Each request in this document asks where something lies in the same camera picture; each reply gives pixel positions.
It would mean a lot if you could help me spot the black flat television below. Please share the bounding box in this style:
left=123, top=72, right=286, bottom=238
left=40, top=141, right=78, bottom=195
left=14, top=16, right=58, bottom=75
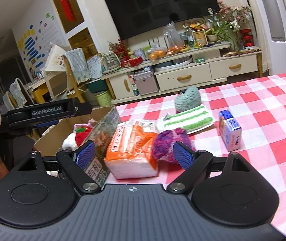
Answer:
left=105, top=0, right=219, bottom=40

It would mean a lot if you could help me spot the red gift box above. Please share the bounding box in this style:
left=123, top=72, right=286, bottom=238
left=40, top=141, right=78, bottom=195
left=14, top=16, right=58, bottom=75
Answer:
left=121, top=57, right=143, bottom=67

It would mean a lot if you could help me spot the cardboard milk carton box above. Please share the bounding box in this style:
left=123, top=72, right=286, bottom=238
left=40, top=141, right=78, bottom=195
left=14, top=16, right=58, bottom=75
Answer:
left=34, top=106, right=121, bottom=187

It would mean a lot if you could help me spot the framed picture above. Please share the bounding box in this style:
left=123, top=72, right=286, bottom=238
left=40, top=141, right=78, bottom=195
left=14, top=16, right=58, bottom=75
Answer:
left=192, top=29, right=208, bottom=48

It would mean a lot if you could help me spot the grey-green crochet heart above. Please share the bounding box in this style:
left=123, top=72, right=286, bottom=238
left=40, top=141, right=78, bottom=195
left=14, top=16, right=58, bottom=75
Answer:
left=174, top=87, right=202, bottom=113

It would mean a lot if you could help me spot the orange tissue paper pack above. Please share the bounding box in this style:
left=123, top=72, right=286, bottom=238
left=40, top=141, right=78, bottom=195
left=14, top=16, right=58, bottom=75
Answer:
left=104, top=120, right=159, bottom=180

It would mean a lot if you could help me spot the green white striped cloth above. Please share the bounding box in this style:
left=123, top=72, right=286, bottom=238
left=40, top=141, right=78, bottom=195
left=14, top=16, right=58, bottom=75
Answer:
left=157, top=104, right=214, bottom=134

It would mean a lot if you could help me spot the red white checkered tablecloth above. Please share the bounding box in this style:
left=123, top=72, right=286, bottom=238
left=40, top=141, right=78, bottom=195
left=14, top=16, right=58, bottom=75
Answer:
left=107, top=73, right=286, bottom=234

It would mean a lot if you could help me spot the white air conditioner tower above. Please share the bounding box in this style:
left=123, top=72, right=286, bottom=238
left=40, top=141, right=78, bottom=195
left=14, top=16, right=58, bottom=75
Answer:
left=248, top=0, right=286, bottom=75

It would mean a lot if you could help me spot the pink storage box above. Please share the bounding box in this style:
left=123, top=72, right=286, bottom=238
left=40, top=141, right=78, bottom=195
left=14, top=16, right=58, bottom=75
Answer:
left=134, top=70, right=159, bottom=95

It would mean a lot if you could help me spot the clear plastic bag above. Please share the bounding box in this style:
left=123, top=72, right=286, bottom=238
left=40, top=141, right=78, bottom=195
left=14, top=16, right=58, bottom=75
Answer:
left=163, top=22, right=184, bottom=55

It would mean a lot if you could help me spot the purple pink knitted hat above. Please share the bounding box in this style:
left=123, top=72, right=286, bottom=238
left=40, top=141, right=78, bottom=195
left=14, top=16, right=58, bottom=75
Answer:
left=152, top=128, right=196, bottom=164

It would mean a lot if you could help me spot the wooden chair with lace cover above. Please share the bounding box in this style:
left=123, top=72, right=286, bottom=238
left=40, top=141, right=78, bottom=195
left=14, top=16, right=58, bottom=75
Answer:
left=42, top=43, right=91, bottom=103

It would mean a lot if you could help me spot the bag of oranges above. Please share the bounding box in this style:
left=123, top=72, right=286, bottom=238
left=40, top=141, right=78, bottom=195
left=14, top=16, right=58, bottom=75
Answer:
left=147, top=48, right=166, bottom=61

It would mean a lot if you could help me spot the green trash bin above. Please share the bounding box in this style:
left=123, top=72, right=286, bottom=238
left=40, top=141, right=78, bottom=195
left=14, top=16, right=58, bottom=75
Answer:
left=95, top=90, right=112, bottom=107

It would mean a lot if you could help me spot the wooden dining table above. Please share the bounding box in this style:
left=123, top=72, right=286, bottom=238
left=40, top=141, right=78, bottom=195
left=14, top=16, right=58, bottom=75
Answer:
left=24, top=78, right=52, bottom=104

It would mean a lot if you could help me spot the red berry branch decoration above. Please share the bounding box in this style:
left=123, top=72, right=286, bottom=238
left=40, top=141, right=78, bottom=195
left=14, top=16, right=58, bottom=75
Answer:
left=108, top=37, right=130, bottom=61

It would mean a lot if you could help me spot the red lantern vase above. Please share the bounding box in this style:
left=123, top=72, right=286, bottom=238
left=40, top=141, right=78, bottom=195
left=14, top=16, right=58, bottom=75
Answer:
left=239, top=28, right=254, bottom=47

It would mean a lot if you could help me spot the potted flower plant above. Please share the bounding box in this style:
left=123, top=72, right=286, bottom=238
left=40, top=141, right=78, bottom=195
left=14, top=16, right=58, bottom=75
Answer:
left=205, top=1, right=252, bottom=51

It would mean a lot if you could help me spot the colourful wall poster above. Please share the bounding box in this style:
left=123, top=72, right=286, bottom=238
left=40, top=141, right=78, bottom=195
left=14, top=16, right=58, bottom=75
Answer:
left=12, top=0, right=67, bottom=81

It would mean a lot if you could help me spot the strawberry hat plush toy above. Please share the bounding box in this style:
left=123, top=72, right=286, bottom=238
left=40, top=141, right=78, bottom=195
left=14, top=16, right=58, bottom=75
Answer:
left=62, top=128, right=92, bottom=151

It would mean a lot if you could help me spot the cream tv cabinet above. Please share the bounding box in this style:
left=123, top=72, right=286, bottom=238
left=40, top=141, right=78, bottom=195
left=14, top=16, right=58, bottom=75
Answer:
left=101, top=42, right=263, bottom=104

